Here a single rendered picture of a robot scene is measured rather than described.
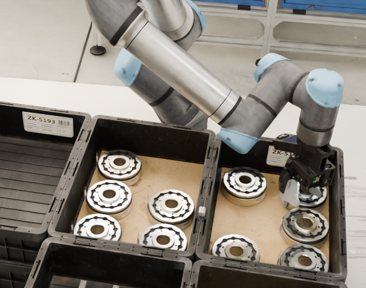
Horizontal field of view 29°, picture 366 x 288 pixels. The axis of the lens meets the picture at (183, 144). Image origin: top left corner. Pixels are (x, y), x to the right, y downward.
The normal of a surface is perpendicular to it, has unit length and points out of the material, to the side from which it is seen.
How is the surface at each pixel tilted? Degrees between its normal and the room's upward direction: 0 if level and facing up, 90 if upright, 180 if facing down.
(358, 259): 0
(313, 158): 90
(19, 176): 0
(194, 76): 47
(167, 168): 0
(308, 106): 90
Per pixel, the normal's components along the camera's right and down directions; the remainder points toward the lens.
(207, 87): 0.18, -0.04
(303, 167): 0.06, -0.75
